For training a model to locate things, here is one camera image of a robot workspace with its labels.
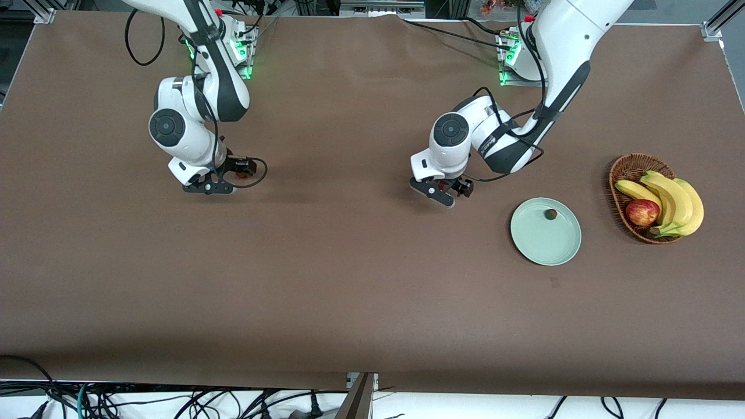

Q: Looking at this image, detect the pale green round plate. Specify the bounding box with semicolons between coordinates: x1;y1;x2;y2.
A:
510;197;582;267

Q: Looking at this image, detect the brown table cover sheet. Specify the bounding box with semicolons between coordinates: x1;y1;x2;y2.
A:
0;10;745;401

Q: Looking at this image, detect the brown wicker basket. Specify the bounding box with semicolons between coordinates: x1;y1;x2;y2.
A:
609;153;685;244

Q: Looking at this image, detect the small yellow banana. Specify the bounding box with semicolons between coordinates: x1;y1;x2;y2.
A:
615;180;663;211

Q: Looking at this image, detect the red apple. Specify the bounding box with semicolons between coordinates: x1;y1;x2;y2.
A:
626;199;661;228

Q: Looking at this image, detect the colourful toy pile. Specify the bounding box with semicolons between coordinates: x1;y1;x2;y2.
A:
481;0;527;16

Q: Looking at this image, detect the grey metal box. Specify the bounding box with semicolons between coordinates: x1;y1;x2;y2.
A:
339;0;426;18

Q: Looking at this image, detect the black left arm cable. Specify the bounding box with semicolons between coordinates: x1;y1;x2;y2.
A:
464;0;551;183

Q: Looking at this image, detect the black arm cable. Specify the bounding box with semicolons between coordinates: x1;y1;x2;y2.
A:
464;0;551;183
124;7;269;189

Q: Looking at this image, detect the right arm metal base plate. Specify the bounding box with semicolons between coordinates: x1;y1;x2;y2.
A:
186;17;256;80

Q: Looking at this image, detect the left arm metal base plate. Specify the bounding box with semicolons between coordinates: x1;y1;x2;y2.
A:
498;29;535;87

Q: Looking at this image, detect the long black table cable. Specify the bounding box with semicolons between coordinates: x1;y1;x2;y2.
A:
399;16;516;52

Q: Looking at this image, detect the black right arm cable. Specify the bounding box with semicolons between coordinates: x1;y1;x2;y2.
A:
124;7;269;189

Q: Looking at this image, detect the dark support post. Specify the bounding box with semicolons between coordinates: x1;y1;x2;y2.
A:
335;372;379;419

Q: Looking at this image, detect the black floor cable tangle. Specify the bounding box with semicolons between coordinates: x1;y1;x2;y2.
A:
87;385;350;419

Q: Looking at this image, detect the thick black floor cable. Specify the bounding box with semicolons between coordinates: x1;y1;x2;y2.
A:
0;354;68;419

